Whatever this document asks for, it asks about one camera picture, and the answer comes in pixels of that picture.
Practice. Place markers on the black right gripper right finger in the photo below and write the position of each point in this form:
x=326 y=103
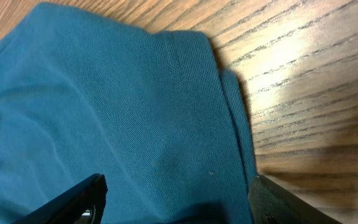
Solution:
x=272 y=204

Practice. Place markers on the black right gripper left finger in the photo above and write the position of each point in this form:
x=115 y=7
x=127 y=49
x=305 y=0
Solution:
x=83 y=203

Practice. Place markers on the dark blue polo shirt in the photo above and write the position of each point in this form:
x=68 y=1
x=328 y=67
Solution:
x=81 y=94

